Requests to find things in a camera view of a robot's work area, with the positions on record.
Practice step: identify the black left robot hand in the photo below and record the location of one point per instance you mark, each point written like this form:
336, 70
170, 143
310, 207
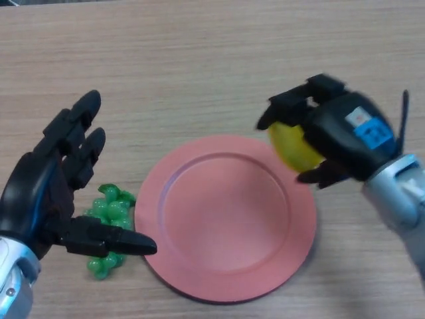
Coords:
36, 192

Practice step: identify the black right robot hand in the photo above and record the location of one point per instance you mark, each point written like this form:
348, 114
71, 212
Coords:
338, 133

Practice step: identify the yellow starfruit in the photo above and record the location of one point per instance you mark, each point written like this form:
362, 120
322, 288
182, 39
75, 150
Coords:
292, 149

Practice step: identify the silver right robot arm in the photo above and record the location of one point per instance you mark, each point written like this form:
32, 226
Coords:
398, 206

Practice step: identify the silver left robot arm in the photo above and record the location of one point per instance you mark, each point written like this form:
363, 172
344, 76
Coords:
16, 285

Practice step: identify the pink round plate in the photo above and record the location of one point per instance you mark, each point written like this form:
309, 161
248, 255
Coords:
225, 222

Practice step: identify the green grape bunch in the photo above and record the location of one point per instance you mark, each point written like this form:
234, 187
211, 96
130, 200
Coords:
113, 209

